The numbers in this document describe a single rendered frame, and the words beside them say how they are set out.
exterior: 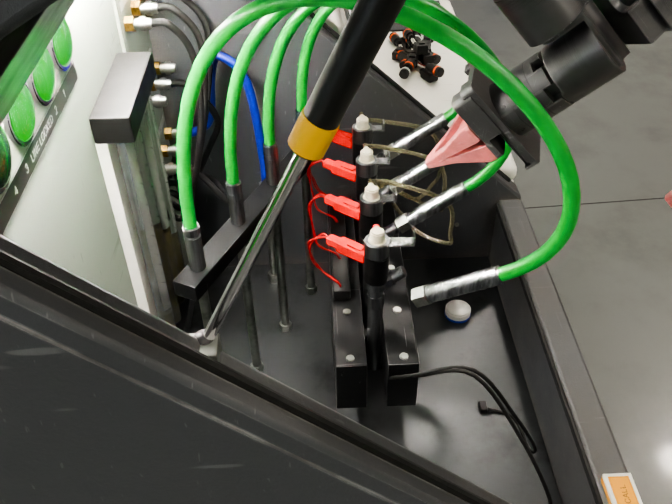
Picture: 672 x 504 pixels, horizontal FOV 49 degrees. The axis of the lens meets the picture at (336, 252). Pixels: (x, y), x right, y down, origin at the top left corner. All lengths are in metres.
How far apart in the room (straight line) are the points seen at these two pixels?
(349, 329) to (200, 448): 0.47
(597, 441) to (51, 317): 0.64
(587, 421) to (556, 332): 0.14
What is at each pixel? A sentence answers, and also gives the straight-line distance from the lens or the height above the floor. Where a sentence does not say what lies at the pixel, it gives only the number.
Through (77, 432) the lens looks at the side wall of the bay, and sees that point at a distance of 0.48.
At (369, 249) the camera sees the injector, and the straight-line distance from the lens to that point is 0.80.
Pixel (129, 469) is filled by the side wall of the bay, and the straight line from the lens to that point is 0.51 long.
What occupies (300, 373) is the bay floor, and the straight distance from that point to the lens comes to 1.07.
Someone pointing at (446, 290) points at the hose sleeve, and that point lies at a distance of 0.71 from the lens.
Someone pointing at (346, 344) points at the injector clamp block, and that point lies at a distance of 0.90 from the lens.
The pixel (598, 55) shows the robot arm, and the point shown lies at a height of 1.37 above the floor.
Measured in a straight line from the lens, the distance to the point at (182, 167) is 0.75.
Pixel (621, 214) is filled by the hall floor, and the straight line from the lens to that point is 2.87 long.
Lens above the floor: 1.65
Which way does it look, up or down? 40 degrees down
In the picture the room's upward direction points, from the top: 1 degrees counter-clockwise
